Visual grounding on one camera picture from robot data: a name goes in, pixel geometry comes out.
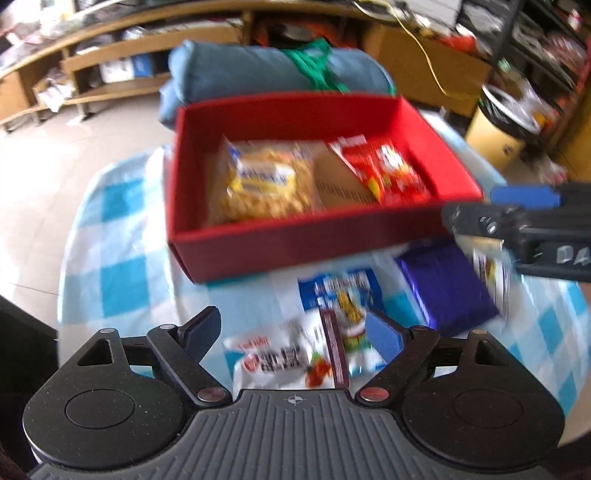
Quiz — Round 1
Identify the red plastic bag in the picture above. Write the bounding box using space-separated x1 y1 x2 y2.
438 36 477 54

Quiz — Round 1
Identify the purple snack packet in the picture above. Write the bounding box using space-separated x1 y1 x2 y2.
396 242 502 335

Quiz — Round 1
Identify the blue white checkered tablecloth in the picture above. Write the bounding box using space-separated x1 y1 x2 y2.
58 108 591 439

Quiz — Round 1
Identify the red cardboard box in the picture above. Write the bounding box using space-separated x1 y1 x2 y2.
166 92 485 284

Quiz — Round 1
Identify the white box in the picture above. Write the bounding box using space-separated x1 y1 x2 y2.
99 54 154 85

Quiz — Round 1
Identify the blue rolled cushion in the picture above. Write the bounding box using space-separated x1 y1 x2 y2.
158 39 396 125

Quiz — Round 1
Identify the green plastic bag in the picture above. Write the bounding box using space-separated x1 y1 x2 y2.
284 39 349 93

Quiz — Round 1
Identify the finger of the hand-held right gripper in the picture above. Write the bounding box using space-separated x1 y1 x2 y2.
441 202 532 241
489 182 591 213

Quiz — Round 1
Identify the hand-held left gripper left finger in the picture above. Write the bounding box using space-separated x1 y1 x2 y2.
71 305 233 408

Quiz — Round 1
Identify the yellow trash bin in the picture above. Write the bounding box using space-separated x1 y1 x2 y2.
464 84 541 172

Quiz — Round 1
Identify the black shelf rack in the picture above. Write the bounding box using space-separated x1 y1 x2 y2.
489 0 591 176

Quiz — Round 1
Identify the yellow cable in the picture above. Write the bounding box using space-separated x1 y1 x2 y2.
355 0 476 100

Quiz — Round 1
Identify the wooden television cabinet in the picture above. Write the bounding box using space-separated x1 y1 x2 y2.
0 0 492 132

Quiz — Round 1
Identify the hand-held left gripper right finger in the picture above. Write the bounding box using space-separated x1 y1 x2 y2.
353 308 515 408

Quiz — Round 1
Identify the brown snack packet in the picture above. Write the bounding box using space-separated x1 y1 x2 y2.
314 150 377 210

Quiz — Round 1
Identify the wooden cupboard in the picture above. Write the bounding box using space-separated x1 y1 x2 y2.
549 106 591 181

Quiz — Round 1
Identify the blue snack packet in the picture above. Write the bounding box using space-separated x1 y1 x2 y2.
298 270 386 377

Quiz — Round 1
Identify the clear yellow noodle snack packet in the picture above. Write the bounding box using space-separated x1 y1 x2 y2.
208 136 324 227

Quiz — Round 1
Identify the white snack packet black print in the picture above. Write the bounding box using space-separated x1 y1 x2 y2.
224 320 338 400

